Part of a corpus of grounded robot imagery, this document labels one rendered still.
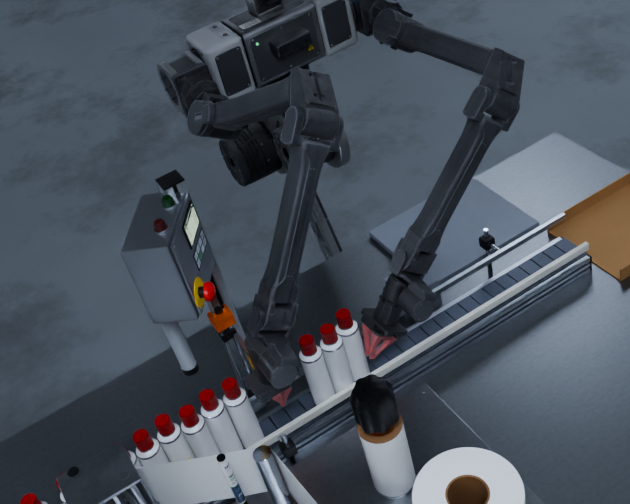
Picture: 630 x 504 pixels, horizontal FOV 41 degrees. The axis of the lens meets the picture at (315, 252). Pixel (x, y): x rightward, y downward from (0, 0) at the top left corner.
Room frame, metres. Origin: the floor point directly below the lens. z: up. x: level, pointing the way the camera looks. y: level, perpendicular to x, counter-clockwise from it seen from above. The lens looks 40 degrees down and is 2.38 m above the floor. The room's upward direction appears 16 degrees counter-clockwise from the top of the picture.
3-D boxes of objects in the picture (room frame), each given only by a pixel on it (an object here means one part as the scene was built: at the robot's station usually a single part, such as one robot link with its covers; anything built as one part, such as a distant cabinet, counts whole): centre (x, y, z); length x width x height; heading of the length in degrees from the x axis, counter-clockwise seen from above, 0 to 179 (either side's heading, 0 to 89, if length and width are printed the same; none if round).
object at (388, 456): (1.03, -0.03, 1.03); 0.09 x 0.09 x 0.30
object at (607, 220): (1.61, -0.80, 0.85); 0.30 x 0.26 x 0.04; 110
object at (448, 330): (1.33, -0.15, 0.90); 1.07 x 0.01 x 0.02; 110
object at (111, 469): (1.03, 0.50, 1.14); 0.14 x 0.11 x 0.01; 110
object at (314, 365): (1.29, 0.07, 0.98); 0.05 x 0.05 x 0.20
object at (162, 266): (1.31, 0.27, 1.38); 0.17 x 0.10 x 0.19; 165
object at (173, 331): (1.31, 0.33, 1.18); 0.04 x 0.04 x 0.21
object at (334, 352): (1.30, 0.02, 0.98); 0.05 x 0.05 x 0.20
